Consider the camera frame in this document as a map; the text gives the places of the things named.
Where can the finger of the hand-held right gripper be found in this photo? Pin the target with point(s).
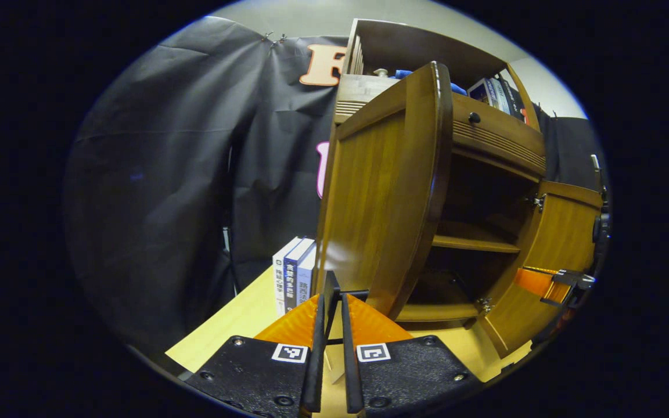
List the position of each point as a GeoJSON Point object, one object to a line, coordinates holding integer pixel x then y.
{"type": "Point", "coordinates": [535, 283]}

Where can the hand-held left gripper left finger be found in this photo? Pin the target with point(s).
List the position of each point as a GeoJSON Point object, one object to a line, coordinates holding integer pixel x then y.
{"type": "Point", "coordinates": [313, 377]}

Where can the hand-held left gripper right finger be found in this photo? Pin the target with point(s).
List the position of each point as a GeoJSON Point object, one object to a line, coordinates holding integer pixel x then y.
{"type": "Point", "coordinates": [352, 377]}

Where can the wooden cabinet door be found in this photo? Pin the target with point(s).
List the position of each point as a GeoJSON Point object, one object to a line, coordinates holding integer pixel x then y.
{"type": "Point", "coordinates": [561, 244]}
{"type": "Point", "coordinates": [381, 191]}

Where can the wooden double-door shoe cabinet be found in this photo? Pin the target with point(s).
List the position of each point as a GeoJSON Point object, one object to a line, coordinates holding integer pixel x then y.
{"type": "Point", "coordinates": [416, 49]}

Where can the metal door hinge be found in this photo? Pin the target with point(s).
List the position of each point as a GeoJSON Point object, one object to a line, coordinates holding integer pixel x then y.
{"type": "Point", "coordinates": [485, 303]}
{"type": "Point", "coordinates": [538, 202]}

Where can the wooden inner shelf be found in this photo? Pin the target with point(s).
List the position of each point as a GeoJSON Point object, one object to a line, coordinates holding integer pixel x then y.
{"type": "Point", "coordinates": [474, 242]}

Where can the dark blue spine standing book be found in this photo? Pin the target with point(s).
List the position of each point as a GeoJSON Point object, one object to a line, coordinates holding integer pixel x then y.
{"type": "Point", "coordinates": [291, 284]}

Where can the white spine standing book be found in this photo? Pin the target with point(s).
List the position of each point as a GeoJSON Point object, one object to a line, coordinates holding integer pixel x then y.
{"type": "Point", "coordinates": [279, 284]}

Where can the light blue spine standing book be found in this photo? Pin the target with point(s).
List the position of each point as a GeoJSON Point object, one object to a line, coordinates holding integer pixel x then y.
{"type": "Point", "coordinates": [305, 278]}

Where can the wooden drawer with black knob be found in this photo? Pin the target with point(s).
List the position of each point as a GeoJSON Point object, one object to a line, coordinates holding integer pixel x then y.
{"type": "Point", "coordinates": [503, 136]}

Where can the white cover book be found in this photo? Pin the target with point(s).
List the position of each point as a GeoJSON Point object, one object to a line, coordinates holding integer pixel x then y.
{"type": "Point", "coordinates": [479, 90]}

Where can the blue folded towel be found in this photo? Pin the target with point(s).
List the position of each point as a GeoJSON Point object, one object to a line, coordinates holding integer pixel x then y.
{"type": "Point", "coordinates": [402, 74]}

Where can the black backdrop cloth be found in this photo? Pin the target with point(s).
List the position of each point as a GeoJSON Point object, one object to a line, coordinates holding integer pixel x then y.
{"type": "Point", "coordinates": [154, 174]}

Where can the clear pump bottle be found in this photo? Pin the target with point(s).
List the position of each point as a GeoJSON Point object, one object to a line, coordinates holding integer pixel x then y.
{"type": "Point", "coordinates": [381, 72]}

